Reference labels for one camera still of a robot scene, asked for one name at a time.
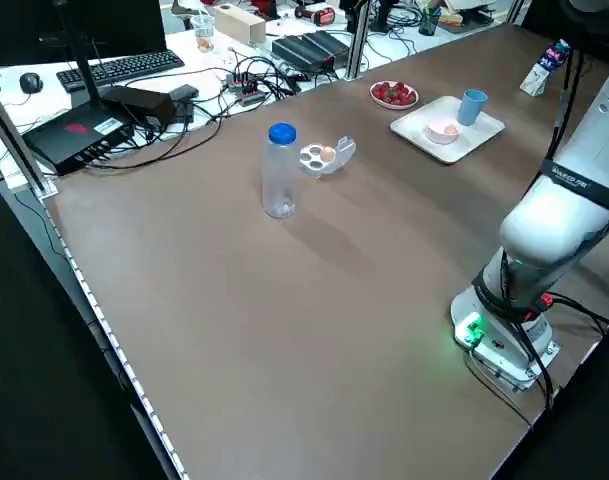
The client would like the clear plastic egg carton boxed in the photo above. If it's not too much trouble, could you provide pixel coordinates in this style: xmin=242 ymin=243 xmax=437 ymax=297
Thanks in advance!
xmin=297 ymin=134 xmax=358 ymax=180

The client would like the black power brick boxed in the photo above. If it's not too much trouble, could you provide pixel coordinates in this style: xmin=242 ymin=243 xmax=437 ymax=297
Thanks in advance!
xmin=101 ymin=85 xmax=178 ymax=126

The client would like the aluminium corner profile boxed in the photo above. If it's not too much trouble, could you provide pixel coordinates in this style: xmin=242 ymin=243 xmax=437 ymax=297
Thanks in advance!
xmin=0 ymin=77 xmax=59 ymax=199

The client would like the grey usb hub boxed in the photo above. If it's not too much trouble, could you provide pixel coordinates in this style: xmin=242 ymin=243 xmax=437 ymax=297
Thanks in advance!
xmin=226 ymin=69 xmax=268 ymax=105

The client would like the blue cup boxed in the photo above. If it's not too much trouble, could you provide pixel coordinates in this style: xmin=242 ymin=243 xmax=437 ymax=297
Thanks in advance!
xmin=457 ymin=88 xmax=489 ymax=127

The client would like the white round plate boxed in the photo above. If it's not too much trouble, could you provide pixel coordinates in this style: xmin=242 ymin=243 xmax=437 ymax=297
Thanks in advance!
xmin=368 ymin=80 xmax=420 ymax=111

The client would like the aluminium frame post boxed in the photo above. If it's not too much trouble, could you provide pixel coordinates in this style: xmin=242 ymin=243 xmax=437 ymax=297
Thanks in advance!
xmin=346 ymin=0 xmax=373 ymax=81

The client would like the black finned electronics box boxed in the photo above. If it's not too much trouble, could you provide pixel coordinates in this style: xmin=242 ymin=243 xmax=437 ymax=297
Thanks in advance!
xmin=272 ymin=30 xmax=353 ymax=69

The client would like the black computer monitor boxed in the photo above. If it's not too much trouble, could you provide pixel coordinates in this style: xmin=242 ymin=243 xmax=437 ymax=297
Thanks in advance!
xmin=0 ymin=0 xmax=168 ymax=69

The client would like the black keyboard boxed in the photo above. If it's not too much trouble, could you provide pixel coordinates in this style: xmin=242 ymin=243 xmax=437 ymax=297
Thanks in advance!
xmin=56 ymin=49 xmax=186 ymax=94

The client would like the black computer box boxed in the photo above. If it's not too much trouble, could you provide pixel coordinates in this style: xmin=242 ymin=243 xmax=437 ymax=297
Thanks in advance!
xmin=22 ymin=102 xmax=138 ymax=176

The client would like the blue white milk carton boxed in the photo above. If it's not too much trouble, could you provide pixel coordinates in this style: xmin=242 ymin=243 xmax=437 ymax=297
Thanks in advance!
xmin=519 ymin=38 xmax=571 ymax=97

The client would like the long wooden box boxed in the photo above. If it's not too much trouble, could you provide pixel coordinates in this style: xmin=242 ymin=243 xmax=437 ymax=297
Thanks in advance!
xmin=213 ymin=3 xmax=267 ymax=46

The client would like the pile of red strawberries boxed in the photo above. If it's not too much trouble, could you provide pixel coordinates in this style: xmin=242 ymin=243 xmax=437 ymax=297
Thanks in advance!
xmin=372 ymin=81 xmax=416 ymax=106

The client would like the white rectangular tray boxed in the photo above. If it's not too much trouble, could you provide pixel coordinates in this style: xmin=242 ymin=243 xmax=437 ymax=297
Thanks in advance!
xmin=389 ymin=95 xmax=507 ymax=166

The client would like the clear bottle with blue cap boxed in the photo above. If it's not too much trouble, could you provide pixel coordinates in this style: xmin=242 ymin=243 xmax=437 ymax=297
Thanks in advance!
xmin=261 ymin=122 xmax=299 ymax=220

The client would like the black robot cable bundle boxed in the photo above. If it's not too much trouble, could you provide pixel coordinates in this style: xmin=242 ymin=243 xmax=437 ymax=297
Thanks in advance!
xmin=466 ymin=294 xmax=609 ymax=421

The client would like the red black device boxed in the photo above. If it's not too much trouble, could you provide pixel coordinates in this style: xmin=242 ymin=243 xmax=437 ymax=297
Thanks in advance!
xmin=294 ymin=3 xmax=338 ymax=27

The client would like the clear plastic cup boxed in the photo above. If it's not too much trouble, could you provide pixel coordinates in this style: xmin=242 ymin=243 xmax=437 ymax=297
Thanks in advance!
xmin=189 ymin=14 xmax=216 ymax=53

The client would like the black monitor stand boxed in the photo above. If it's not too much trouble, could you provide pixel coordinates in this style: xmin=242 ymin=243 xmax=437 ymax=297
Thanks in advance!
xmin=56 ymin=0 xmax=105 ymax=109

